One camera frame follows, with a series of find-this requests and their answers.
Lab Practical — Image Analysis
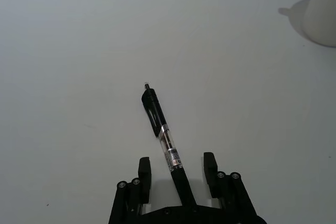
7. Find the black retractable pen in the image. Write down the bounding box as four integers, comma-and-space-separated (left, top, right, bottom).
141, 83, 196, 206

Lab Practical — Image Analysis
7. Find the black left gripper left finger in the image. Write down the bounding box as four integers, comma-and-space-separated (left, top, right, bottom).
108, 157, 152, 224

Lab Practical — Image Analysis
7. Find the cream vacuum bottle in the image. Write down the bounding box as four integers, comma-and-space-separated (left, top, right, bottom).
301, 0, 336, 48

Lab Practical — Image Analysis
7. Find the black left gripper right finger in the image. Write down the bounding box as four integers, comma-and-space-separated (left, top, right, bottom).
203, 152, 258, 216

